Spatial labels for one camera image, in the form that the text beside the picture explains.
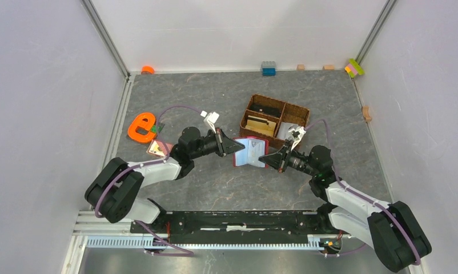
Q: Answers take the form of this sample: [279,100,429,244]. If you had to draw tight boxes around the grey cards in basket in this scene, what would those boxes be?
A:
[276,122,299,140]

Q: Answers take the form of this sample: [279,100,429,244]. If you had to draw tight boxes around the curved wooden piece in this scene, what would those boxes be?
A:
[361,106,372,123]

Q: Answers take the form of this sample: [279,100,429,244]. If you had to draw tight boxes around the blue grey toy bricks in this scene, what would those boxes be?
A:
[261,61,276,76]

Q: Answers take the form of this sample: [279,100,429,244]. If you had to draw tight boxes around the orange plastic letter shape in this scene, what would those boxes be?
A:
[127,112,156,144]

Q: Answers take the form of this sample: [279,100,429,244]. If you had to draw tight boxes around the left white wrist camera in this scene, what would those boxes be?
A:
[200,111,219,132]

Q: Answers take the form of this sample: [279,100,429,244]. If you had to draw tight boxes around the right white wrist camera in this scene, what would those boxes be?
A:
[287,126,306,151]

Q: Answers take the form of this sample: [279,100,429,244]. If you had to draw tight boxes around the green toy brick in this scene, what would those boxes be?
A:
[150,123,164,134]

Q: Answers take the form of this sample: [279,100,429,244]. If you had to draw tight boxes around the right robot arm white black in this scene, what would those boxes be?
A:
[259,141,432,273]

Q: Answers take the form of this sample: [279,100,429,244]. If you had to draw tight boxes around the beige cards in basket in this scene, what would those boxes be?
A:
[244,115,276,137]

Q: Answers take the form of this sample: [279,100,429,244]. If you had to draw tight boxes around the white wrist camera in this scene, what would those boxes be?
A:
[287,126,306,151]
[200,111,219,132]

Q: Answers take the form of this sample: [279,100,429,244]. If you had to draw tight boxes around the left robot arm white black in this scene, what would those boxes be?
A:
[85,127,245,233]

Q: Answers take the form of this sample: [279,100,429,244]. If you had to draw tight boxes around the slotted cable duct rail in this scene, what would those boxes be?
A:
[86,236,324,251]

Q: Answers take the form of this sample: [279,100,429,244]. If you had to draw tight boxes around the silver VIP card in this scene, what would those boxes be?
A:
[248,138,266,168]

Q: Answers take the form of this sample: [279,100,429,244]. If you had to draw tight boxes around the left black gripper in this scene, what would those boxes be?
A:
[190,127,245,159]

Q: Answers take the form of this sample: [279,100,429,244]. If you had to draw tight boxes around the green pink toy bricks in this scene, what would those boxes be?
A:
[344,59,365,79]

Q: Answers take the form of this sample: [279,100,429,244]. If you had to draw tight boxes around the red card holder wallet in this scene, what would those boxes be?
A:
[233,136,269,168]

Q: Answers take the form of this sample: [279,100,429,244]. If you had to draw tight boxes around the black card in basket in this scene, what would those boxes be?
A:
[248,104,282,118]

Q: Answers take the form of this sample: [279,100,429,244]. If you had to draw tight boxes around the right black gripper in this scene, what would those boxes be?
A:
[258,140,317,177]

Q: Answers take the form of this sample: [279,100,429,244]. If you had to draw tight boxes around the pink picture card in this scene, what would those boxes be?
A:
[146,139,173,157]

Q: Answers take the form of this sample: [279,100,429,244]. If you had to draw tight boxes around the small wooden block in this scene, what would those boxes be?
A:
[296,64,305,71]

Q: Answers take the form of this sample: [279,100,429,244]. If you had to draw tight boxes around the woven brown basket organizer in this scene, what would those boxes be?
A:
[239,94,310,148]

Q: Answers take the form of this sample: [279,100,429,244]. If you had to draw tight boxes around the orange round cap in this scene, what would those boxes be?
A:
[140,66,155,75]

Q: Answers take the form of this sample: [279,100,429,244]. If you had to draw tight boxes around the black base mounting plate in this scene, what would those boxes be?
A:
[148,210,347,245]

